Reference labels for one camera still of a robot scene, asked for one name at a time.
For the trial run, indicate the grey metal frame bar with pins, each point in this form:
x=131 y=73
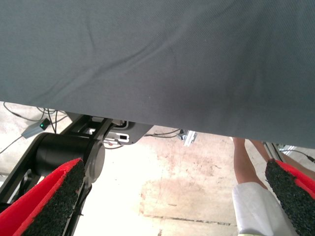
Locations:
x=272 y=151

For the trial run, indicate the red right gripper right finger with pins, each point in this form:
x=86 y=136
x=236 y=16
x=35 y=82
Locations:
x=295 y=196

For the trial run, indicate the bare person leg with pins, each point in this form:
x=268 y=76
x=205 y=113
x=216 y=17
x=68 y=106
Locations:
x=243 y=162
x=259 y=148

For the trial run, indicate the grey box with green light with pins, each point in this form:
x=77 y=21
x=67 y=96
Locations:
x=32 y=130

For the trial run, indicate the white plastic bracket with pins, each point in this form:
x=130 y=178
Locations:
x=114 y=135

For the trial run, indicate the dark grey table cloth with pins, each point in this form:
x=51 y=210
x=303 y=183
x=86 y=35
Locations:
x=157 y=61

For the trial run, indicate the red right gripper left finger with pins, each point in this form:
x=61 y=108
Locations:
x=37 y=209

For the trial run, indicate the aluminium profile piece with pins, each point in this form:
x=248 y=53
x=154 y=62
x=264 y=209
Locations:
x=190 y=138

